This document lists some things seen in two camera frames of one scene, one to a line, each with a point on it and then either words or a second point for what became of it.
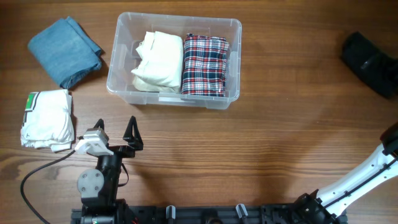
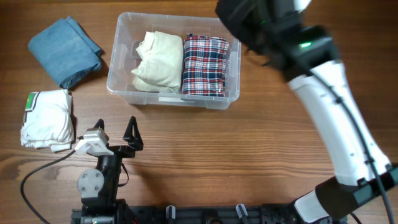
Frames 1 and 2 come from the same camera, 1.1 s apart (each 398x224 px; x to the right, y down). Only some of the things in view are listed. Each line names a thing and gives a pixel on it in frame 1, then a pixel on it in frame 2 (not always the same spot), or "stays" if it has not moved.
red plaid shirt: (204, 65) stays
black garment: (371, 65) -> (254, 23)
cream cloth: (161, 68) stays
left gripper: (136, 142) stays
